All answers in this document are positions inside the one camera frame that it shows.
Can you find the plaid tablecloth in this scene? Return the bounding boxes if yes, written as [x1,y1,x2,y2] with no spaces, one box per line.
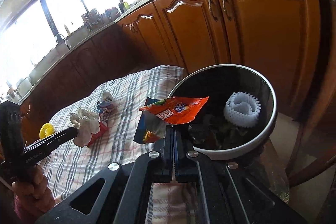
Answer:
[40,65,197,223]

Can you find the orange snack bag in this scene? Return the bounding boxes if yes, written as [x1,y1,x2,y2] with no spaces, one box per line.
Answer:
[133,96,209,144]

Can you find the left hand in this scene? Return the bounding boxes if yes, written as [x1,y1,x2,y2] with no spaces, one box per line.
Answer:
[12,165,55,217]

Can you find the kitchen faucet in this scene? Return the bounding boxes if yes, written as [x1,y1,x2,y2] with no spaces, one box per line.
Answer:
[55,33,71,51]

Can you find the white round trash bin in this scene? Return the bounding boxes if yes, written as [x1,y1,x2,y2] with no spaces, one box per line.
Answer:
[169,64,277,160]

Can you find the white foam net sleeve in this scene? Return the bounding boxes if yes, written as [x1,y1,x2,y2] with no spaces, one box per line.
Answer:
[223,92,261,128]

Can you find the wooden kitchen cabinets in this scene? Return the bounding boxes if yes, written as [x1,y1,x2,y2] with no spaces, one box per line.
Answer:
[21,0,321,141]

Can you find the yellow spiky ring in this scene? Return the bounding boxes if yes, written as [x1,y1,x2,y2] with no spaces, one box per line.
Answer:
[39,122,56,140]

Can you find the white tissue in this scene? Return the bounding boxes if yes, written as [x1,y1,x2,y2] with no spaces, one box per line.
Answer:
[70,108,100,147]

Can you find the blue white wrapper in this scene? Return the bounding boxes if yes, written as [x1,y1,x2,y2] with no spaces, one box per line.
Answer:
[96,92,117,123]

